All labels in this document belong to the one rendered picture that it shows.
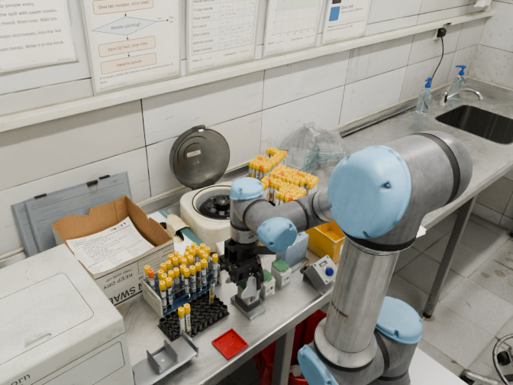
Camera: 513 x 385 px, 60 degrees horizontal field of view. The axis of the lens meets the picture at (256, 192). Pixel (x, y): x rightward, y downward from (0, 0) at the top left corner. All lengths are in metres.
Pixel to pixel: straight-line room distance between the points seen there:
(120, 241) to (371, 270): 0.91
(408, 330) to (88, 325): 0.60
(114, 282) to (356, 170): 0.82
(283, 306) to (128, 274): 0.44
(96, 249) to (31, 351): 0.60
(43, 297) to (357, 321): 0.59
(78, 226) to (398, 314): 0.96
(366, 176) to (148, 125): 1.02
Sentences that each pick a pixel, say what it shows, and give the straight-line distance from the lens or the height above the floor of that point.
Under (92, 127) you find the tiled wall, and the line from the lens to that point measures 1.42.
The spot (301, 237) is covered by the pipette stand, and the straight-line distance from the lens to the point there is 1.38.
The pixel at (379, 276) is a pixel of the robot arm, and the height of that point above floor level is 1.36.
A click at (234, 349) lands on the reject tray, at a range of 1.20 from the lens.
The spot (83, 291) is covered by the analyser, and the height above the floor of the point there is 1.17.
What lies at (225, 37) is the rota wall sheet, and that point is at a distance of 1.57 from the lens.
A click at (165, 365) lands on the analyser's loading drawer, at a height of 0.91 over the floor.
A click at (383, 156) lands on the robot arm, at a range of 0.60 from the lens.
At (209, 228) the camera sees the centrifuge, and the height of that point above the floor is 0.99.
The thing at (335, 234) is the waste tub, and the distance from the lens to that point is 1.56.
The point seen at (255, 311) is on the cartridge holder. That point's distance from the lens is 1.26.
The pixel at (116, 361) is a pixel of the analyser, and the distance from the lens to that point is 0.97.
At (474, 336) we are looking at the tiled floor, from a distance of 2.67.
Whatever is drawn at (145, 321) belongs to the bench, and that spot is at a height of 0.88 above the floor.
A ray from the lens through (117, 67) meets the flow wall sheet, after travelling 1.39.
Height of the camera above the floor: 1.83
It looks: 33 degrees down
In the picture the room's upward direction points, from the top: 3 degrees clockwise
